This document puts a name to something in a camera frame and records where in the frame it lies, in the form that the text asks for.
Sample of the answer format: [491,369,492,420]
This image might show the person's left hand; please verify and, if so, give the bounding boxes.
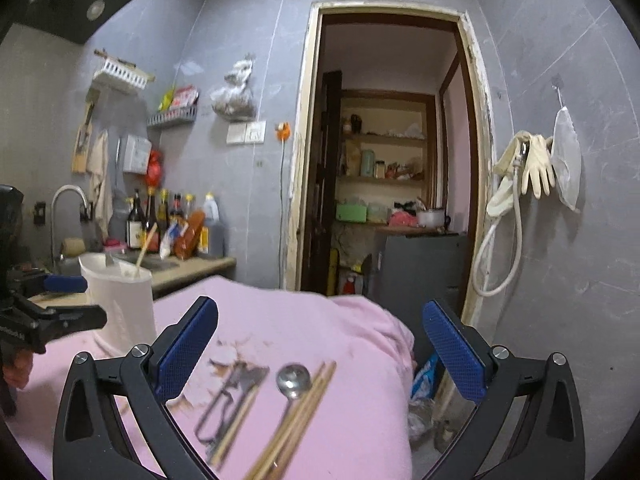
[2,350,34,389]

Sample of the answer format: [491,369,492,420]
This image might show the wooden pantry shelf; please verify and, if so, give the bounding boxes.
[335,89,439,226]

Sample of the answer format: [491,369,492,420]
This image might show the chrome kitchen faucet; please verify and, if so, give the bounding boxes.
[49,183,93,271]

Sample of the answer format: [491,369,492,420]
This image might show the white wall socket panel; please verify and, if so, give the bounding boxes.
[227,122,266,145]

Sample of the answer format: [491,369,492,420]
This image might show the dark grey cabinet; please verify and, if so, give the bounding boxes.
[368,234,468,365]

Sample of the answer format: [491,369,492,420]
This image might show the cream rubber gloves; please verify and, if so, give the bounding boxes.
[492,130,555,200]

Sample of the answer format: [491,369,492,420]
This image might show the metal pot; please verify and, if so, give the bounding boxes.
[416,208,451,229]

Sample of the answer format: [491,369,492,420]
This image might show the dark sauce bottle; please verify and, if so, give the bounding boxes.
[126,188,144,250]

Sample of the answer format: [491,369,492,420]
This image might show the white plastic utensil holder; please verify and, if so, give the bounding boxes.
[79,254,157,356]

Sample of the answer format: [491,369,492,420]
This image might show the white hose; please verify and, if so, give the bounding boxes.
[470,159,525,298]

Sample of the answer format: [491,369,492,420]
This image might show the stainless steel spoon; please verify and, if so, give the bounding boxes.
[254,363,314,470]

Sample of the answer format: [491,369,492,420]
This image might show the hanging beige towel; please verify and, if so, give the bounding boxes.
[87,130,113,238]

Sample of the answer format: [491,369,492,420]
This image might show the white wall box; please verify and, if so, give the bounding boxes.
[122,134,152,174]

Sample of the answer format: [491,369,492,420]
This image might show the grey wall shelf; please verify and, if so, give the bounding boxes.
[146,105,198,129]

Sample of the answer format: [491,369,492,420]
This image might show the orange wall hook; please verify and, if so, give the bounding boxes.
[276,122,292,143]

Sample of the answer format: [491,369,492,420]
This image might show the red hanging bag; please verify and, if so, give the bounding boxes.
[144,148,163,188]

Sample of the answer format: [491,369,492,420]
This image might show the hanging plastic bag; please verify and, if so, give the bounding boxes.
[210,54,256,122]

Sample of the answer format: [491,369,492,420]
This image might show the white wall basket rack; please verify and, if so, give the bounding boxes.
[92,49,155,94]

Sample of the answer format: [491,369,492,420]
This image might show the wooden chopstick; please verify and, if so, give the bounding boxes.
[134,223,157,278]
[208,386,259,469]
[245,361,337,480]

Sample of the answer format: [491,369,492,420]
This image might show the wooden door frame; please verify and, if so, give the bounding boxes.
[281,0,495,292]

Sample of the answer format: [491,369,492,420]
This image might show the green box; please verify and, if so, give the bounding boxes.
[335,203,368,223]

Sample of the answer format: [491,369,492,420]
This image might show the hanging mesh bag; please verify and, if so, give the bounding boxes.
[551,80,582,214]

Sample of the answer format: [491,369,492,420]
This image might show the kitchen counter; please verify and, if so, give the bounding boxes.
[30,257,236,308]

